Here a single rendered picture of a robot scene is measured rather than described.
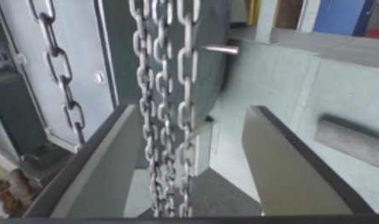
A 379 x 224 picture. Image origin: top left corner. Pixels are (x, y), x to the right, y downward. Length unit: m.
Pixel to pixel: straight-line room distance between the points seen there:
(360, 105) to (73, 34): 0.54
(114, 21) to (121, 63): 0.05
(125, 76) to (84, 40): 0.06
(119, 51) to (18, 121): 0.26
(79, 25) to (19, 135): 0.26
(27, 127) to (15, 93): 0.07
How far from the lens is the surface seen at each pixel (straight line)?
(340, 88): 0.55
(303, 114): 0.59
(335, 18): 3.20
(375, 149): 0.48
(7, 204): 0.61
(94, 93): 0.29
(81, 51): 0.29
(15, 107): 0.45
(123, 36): 0.27
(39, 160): 0.55
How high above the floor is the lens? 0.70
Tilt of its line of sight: 29 degrees down
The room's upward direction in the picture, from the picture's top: 1 degrees clockwise
